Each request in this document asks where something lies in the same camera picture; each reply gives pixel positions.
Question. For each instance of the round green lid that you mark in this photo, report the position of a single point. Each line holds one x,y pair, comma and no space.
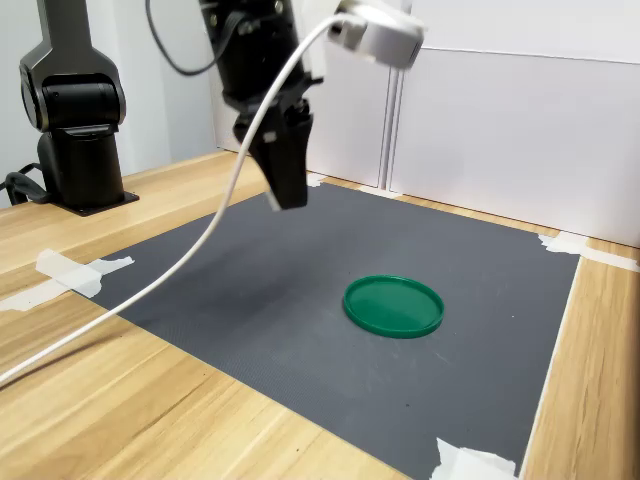
393,306

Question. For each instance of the white tape piece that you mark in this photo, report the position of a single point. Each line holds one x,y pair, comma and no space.
315,180
575,247
377,192
75,272
470,462

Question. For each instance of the white partition panel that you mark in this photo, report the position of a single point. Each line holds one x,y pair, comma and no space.
350,125
500,140

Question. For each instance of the dark grey mat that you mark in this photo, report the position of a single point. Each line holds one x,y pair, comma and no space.
325,310

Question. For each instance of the white gripper camera box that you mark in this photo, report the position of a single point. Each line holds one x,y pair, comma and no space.
385,35

